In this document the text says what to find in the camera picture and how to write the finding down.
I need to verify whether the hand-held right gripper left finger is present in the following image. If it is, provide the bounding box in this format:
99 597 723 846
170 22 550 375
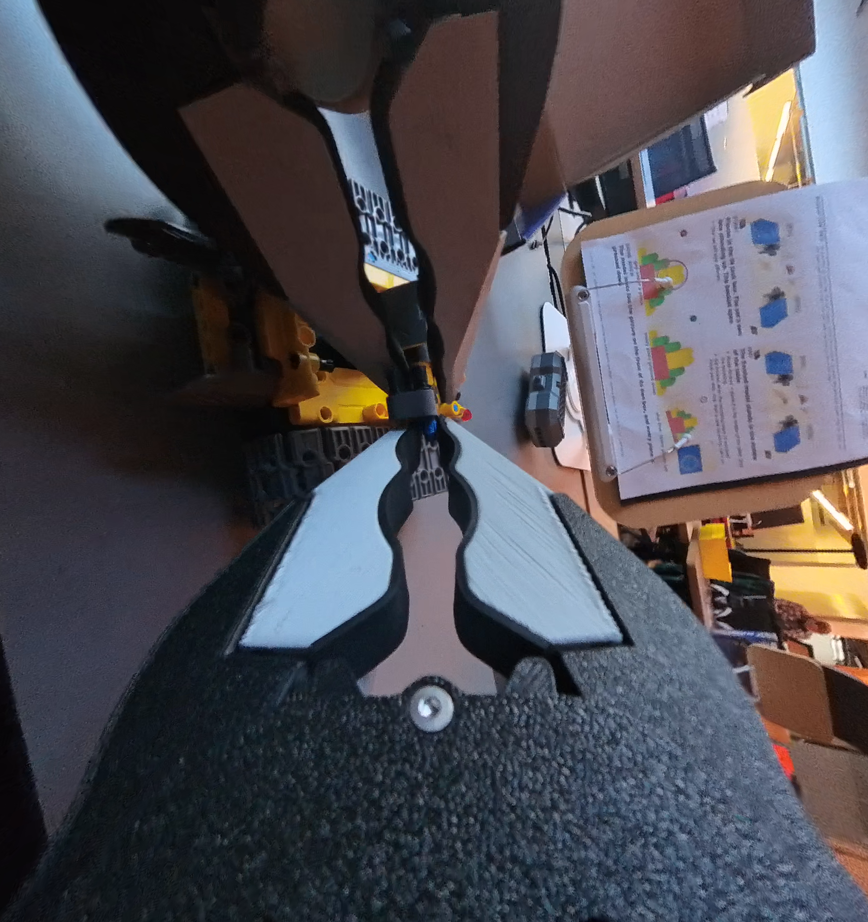
238 427 410 676

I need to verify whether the yellow toy tracked robot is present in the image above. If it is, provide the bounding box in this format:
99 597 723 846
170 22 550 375
189 176 474 530

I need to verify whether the dark computer monitor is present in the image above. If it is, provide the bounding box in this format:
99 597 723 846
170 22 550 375
639 115 717 206

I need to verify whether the person's left hand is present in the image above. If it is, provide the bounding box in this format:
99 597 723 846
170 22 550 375
275 0 391 105

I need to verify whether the brown flat panel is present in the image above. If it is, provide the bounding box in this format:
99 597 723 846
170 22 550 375
747 643 834 746

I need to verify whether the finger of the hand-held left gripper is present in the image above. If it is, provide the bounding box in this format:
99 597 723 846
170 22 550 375
179 83 393 377
372 9 508 403

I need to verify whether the grey desk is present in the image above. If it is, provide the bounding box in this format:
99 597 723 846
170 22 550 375
0 0 600 815

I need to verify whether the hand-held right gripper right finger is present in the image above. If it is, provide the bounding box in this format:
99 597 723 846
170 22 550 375
443 420 627 679

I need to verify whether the dark blue cardboard kit box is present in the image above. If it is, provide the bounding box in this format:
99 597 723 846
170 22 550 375
509 0 818 239

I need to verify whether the printed instruction sheet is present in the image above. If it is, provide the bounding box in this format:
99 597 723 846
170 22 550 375
581 176 868 501

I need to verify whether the grey brick battery block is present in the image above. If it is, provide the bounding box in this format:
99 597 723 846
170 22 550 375
524 351 570 446

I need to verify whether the black flat panel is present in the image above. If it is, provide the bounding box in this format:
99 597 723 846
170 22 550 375
823 666 868 772

